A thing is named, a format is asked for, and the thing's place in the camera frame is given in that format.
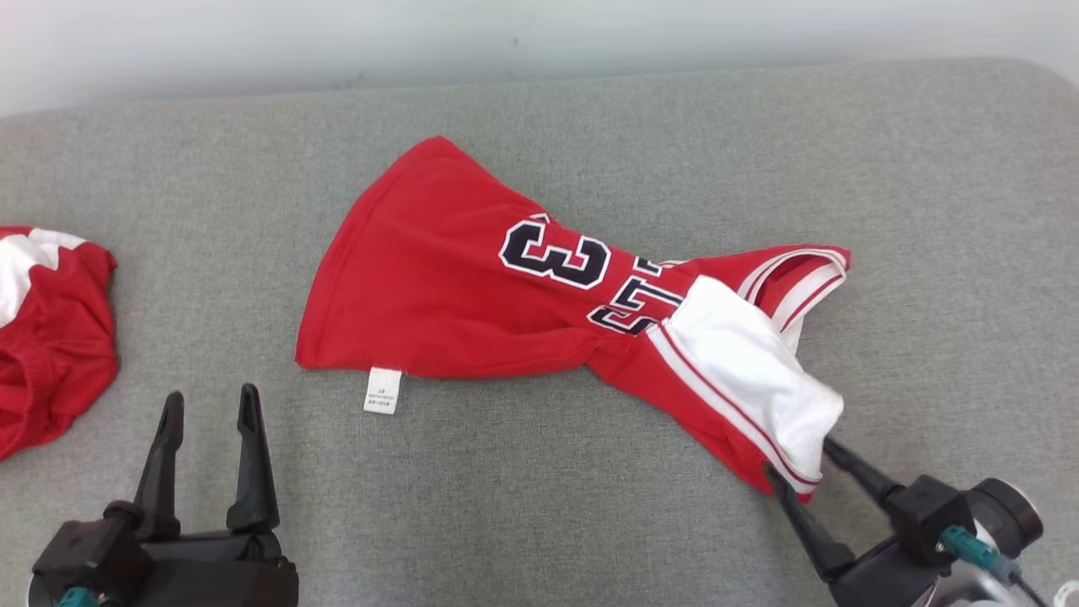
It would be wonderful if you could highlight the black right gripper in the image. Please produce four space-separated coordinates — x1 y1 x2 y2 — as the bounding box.
763 438 1046 607

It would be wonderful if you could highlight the red basketball jersey white trim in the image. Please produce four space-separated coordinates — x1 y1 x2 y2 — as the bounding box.
294 135 852 504

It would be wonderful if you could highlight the crumpled red white garment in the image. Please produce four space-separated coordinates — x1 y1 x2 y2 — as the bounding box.
0 225 120 462

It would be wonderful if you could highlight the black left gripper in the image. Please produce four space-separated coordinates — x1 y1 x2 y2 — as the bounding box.
104 384 301 607

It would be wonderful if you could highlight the black cable with teal plug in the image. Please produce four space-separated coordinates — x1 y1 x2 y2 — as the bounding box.
941 525 1050 607

